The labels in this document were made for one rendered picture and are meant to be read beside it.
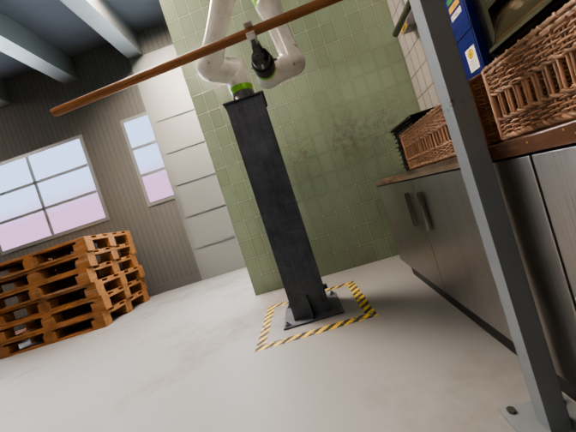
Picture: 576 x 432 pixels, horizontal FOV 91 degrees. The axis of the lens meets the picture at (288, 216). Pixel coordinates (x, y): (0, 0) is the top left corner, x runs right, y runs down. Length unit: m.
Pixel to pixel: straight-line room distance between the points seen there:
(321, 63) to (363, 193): 1.02
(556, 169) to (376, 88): 1.89
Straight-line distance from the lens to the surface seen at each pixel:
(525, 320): 0.74
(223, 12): 1.59
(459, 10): 1.77
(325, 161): 2.22
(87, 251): 3.66
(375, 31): 2.54
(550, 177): 0.60
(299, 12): 1.16
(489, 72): 0.74
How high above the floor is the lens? 0.58
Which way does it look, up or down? 1 degrees down
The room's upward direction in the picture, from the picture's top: 18 degrees counter-clockwise
